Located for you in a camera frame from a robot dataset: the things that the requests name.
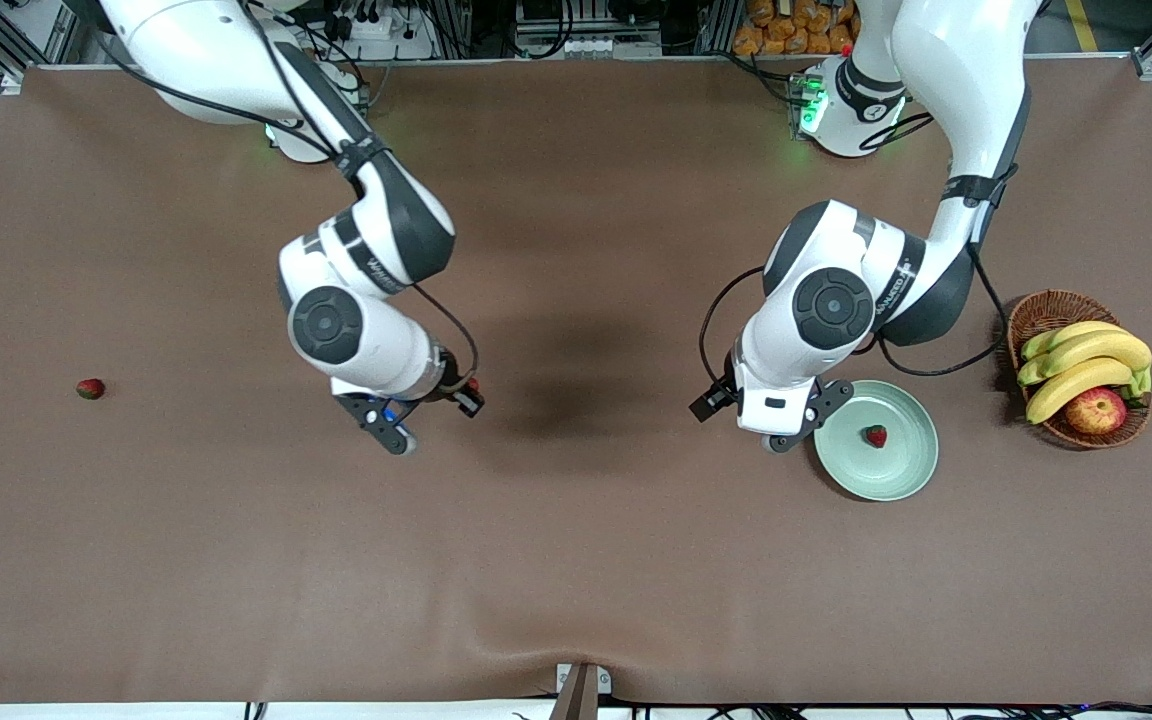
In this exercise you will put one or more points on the white table edge bracket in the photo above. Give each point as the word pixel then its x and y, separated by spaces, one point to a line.
pixel 604 682

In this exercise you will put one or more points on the yellow green banana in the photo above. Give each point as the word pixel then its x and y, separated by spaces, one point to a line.
pixel 1106 347
pixel 1076 330
pixel 1076 385

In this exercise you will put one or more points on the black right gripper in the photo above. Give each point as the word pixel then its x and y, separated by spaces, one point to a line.
pixel 451 387

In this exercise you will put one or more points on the grey metal bar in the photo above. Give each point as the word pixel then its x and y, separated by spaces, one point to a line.
pixel 576 700

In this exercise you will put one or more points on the red yellow apple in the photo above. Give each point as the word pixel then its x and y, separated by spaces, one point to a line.
pixel 1096 412

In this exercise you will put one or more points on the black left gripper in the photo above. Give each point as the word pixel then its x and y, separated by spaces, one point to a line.
pixel 721 394

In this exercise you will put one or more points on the pale green round plate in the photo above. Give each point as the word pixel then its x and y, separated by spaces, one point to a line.
pixel 896 470

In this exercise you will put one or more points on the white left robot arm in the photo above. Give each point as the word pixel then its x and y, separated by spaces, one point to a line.
pixel 966 60

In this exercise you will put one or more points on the brown wicker basket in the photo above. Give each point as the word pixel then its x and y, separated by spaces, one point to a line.
pixel 1046 312

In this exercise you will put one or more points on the white power strip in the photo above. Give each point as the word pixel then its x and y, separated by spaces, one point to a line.
pixel 406 45

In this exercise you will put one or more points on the brown table cloth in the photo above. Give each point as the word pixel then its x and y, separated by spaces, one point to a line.
pixel 536 560

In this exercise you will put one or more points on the bag of orange buns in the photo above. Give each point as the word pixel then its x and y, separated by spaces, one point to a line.
pixel 786 30

